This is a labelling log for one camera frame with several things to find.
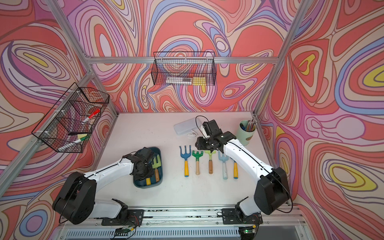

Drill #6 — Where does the coloured pencils bunch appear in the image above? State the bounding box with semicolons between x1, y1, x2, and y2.
245;119;257;133

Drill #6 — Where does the white clip by case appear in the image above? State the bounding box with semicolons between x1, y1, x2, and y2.
187;131;198;139

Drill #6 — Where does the green pencil cup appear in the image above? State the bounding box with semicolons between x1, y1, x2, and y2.
236;120;256;146

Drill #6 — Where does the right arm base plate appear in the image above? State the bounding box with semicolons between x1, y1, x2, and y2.
217;198;263;226

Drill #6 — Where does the blue rake yellow handle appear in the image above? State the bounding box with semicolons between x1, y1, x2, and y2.
180;145;192;177
234;161;239;179

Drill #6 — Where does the black wire basket wall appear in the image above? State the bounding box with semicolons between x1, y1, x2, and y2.
151;51;217;86
32;83;110;154

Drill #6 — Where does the lime rake wooden handle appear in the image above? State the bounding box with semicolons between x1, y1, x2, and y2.
205;151;216;175

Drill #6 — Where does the teal storage box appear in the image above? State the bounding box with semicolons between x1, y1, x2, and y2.
133;147;164;189

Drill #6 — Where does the red marker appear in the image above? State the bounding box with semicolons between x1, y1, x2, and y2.
82;109;100;124

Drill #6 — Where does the black wire basket left wall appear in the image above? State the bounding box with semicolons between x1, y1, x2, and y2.
32;83;110;154

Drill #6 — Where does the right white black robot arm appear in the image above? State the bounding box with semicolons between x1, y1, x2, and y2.
195;120;293;222

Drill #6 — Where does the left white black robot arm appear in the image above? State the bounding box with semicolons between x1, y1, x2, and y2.
52;147;157;225

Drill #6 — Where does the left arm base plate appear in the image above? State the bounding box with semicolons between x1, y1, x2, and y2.
102;199;144;227

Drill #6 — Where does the green rake wooden handle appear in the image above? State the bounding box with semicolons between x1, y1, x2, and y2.
192;151;204;175

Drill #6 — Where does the black wire basket back wall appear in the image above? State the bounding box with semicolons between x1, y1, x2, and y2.
151;51;217;86

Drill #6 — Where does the white pencil case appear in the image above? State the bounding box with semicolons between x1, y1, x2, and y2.
174;118;202;136

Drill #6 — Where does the yellow eraser in basket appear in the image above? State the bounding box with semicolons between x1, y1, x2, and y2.
192;77;207;86

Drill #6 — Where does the green white marker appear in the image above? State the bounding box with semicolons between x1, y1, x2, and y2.
58;137;87;151

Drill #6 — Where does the light blue rake pale handle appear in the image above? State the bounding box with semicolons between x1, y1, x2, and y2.
218;152;229;180

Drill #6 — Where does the wooden handled tool in box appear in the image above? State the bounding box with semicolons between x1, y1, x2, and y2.
152;155;162;183

